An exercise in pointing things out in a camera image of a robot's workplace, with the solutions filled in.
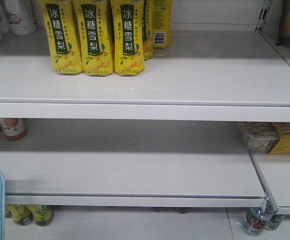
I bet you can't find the white metal shelf unit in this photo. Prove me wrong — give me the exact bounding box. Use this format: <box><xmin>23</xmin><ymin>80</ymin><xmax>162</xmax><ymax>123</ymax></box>
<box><xmin>0</xmin><ymin>0</ymin><xmax>290</xmax><ymax>215</ymax></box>

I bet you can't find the yellow pear tea bottle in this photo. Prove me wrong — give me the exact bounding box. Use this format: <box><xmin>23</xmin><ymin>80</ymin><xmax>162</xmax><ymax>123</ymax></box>
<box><xmin>110</xmin><ymin>0</ymin><xmax>145</xmax><ymax>77</ymax></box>
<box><xmin>73</xmin><ymin>0</ymin><xmax>114</xmax><ymax>77</ymax></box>
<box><xmin>38</xmin><ymin>0</ymin><xmax>83</xmax><ymax>75</ymax></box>

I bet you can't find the orange C100 juice bottle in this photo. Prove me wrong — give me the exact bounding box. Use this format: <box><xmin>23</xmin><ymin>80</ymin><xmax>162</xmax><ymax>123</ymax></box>
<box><xmin>0</xmin><ymin>118</ymin><xmax>28</xmax><ymax>142</ymax></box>

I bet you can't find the yellow lemon tea bottle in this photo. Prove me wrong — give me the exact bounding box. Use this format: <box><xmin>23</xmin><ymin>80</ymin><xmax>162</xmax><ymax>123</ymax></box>
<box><xmin>26</xmin><ymin>204</ymin><xmax>54</xmax><ymax>227</ymax></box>
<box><xmin>6</xmin><ymin>204</ymin><xmax>33</xmax><ymax>226</ymax></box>

